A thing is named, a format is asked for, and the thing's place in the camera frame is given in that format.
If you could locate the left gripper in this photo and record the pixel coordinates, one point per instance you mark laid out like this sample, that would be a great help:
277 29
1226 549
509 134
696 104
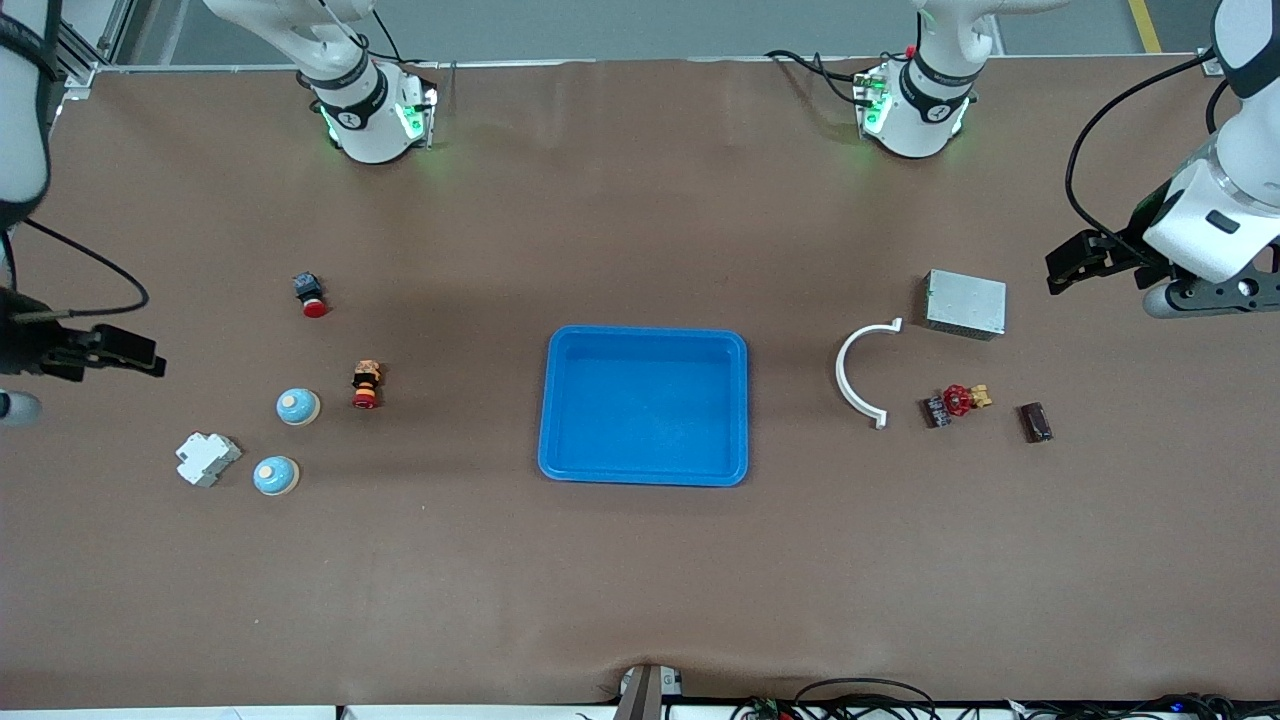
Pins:
1128 249

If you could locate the red valve with brass fitting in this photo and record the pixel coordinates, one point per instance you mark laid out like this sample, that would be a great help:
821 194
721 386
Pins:
960 400

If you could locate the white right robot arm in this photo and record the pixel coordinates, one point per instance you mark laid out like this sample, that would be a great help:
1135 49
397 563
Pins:
360 120

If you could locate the light blue service bell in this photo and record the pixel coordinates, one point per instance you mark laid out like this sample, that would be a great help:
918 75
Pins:
275 476
297 407

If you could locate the grey metal clamp bracket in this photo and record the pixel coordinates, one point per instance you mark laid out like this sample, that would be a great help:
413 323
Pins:
645 695

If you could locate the small black striped capacitor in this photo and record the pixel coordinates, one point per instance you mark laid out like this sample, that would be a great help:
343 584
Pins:
937 411

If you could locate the white curved pipe clamp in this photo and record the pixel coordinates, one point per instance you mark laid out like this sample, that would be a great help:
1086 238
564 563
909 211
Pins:
840 372

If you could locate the silver metal box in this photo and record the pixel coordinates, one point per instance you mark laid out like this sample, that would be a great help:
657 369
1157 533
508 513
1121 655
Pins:
965 305

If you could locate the red push button black base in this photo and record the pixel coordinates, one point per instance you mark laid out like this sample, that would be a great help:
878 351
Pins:
312 300

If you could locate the blue plastic tray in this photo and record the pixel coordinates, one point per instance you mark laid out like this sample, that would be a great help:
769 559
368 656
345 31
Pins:
650 410

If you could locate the red emergency stop orange base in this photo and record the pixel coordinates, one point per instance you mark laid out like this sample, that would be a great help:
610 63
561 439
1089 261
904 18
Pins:
366 385

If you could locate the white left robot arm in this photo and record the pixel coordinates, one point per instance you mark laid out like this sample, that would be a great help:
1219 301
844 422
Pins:
930 100

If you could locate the dark brown capacitor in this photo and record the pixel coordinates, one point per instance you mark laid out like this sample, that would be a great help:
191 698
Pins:
1035 422

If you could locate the aluminium frame corner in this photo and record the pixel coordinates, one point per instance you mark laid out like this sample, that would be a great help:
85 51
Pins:
1212 66
78 78

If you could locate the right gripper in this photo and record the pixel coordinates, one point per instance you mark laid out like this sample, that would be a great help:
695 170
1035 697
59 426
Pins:
28 345

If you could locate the white circuit breaker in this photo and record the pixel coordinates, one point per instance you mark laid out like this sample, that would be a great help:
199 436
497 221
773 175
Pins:
205 458

